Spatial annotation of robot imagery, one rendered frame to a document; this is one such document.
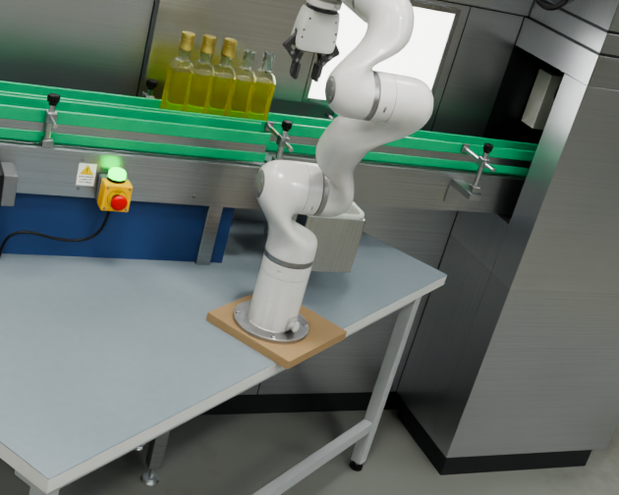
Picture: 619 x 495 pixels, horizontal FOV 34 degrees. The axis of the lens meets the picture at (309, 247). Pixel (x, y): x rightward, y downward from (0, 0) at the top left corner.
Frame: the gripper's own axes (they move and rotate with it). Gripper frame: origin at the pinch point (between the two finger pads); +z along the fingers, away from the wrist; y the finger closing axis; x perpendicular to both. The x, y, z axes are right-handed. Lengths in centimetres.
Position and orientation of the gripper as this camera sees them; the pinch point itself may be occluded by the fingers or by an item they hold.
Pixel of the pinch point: (306, 71)
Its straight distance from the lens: 241.7
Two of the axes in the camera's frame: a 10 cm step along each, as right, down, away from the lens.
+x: 3.8, 4.7, -8.0
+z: -2.5, 8.8, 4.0
